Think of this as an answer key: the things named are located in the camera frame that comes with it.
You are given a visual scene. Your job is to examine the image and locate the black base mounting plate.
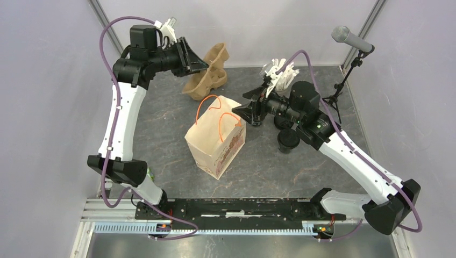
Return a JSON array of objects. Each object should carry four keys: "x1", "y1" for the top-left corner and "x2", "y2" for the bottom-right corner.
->
[{"x1": 135, "y1": 198, "x2": 346, "y2": 231}]

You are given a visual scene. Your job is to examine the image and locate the small green toy box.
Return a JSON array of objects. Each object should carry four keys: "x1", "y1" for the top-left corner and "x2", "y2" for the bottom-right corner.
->
[{"x1": 147, "y1": 168, "x2": 154, "y2": 181}]

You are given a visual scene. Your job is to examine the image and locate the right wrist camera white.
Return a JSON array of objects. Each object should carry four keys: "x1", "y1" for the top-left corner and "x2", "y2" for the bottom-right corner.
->
[{"x1": 260, "y1": 62, "x2": 283, "y2": 98}]

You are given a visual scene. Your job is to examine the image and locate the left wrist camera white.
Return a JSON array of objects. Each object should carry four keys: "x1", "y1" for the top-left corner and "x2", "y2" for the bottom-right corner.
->
[{"x1": 154, "y1": 17, "x2": 177, "y2": 48}]

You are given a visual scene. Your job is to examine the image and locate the black coffee cup white lettering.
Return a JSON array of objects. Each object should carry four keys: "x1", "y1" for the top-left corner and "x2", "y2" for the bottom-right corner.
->
[{"x1": 250, "y1": 120, "x2": 263, "y2": 127}]

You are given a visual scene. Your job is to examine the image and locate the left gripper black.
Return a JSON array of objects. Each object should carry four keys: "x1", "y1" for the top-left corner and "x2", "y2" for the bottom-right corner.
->
[{"x1": 148, "y1": 37, "x2": 209, "y2": 77}]

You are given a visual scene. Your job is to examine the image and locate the black plastic cup lid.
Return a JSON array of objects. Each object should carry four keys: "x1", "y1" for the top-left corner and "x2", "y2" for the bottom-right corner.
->
[{"x1": 277, "y1": 128, "x2": 301, "y2": 148}]

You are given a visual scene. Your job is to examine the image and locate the cardboard two-cup carrier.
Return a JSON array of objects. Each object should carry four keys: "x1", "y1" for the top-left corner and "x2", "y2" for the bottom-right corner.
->
[{"x1": 181, "y1": 42, "x2": 230, "y2": 101}]

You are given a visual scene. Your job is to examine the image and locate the grey microphone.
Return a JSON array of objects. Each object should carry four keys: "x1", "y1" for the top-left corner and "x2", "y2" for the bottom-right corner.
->
[{"x1": 331, "y1": 26, "x2": 375, "y2": 53}]

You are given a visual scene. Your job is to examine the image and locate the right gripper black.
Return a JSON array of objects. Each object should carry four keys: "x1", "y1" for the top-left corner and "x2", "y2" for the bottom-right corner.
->
[{"x1": 231, "y1": 81, "x2": 304, "y2": 126}]

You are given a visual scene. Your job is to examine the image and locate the white toothed cable rail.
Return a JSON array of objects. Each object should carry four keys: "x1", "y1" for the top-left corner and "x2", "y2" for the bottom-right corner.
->
[{"x1": 94, "y1": 222, "x2": 330, "y2": 237}]

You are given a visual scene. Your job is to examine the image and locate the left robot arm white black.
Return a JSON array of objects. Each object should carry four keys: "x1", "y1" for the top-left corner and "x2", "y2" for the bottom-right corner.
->
[{"x1": 87, "y1": 25, "x2": 209, "y2": 219}]

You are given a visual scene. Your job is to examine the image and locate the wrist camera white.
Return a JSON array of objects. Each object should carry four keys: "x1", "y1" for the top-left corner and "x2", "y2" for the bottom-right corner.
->
[
  {"x1": 154, "y1": 17, "x2": 177, "y2": 48},
  {"x1": 260, "y1": 62, "x2": 283, "y2": 98}
]

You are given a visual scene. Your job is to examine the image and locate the white wrapped straws bundle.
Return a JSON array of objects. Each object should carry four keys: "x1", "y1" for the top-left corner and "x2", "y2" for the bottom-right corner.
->
[{"x1": 260, "y1": 59, "x2": 300, "y2": 97}]

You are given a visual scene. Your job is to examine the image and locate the black microphone tripod stand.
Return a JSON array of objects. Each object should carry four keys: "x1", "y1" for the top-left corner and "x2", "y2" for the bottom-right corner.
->
[{"x1": 323, "y1": 50, "x2": 367, "y2": 124}]

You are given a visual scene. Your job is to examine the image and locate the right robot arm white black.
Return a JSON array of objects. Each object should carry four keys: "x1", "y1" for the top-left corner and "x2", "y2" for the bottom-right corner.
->
[{"x1": 232, "y1": 81, "x2": 421, "y2": 235}]

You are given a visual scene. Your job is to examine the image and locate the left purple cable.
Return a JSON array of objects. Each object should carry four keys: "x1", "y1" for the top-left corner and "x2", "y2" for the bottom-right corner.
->
[{"x1": 99, "y1": 16, "x2": 199, "y2": 241}]

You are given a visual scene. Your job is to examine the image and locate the brown paper bag orange handles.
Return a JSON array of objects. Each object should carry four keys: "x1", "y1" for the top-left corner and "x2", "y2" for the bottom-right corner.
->
[{"x1": 184, "y1": 95, "x2": 246, "y2": 180}]

